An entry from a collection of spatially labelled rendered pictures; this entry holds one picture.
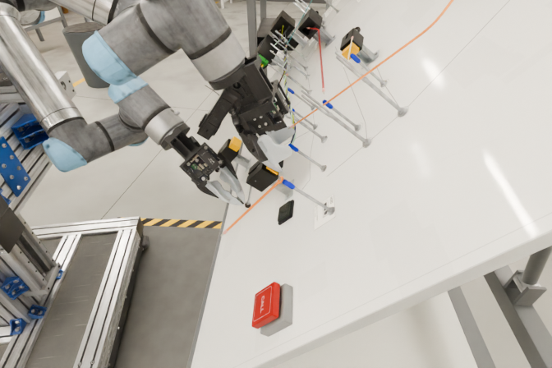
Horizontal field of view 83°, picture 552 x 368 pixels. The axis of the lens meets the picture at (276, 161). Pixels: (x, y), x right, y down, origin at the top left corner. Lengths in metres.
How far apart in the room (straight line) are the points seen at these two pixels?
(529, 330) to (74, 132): 0.92
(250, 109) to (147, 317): 1.47
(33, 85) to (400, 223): 0.71
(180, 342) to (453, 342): 1.20
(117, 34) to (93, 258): 1.50
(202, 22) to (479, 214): 0.39
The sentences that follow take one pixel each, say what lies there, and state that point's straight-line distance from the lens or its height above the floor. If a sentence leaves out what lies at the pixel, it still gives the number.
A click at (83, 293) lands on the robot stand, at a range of 1.77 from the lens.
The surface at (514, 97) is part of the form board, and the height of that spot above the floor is 1.40.
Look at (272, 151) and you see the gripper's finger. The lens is 0.55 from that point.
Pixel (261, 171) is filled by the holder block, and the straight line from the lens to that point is 0.60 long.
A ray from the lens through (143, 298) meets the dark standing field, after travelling 1.89.
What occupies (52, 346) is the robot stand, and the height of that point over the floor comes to 0.21.
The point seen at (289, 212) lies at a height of 1.11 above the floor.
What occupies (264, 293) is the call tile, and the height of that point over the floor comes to 1.11.
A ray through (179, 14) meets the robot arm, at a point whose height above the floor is 1.46.
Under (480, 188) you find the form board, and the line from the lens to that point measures 0.37.
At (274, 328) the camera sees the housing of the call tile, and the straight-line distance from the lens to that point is 0.49.
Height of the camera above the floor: 1.55
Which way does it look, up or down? 38 degrees down
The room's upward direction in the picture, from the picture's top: straight up
